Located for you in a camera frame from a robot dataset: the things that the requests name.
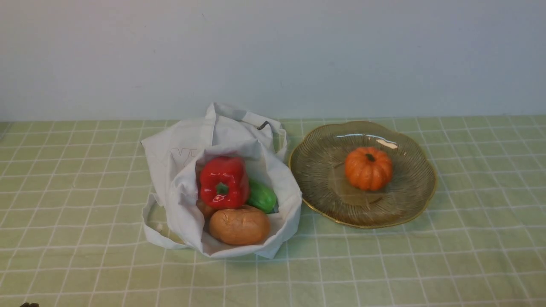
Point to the red bell pepper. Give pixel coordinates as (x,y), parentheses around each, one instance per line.
(224,183)

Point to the white cloth bag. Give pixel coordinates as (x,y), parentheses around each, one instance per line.
(171,218)

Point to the green cucumber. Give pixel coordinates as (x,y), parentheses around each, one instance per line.
(261,197)

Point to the brown potato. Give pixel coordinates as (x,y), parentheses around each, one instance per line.
(243,226)

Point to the gold-rimmed glass plate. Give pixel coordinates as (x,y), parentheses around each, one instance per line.
(317,164)

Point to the orange vegetable under pepper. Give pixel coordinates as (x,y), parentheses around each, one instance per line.
(206,210)

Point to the small orange pumpkin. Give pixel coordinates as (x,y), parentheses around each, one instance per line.
(368,168)

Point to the green checkered tablecloth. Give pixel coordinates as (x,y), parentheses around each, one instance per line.
(72,194)

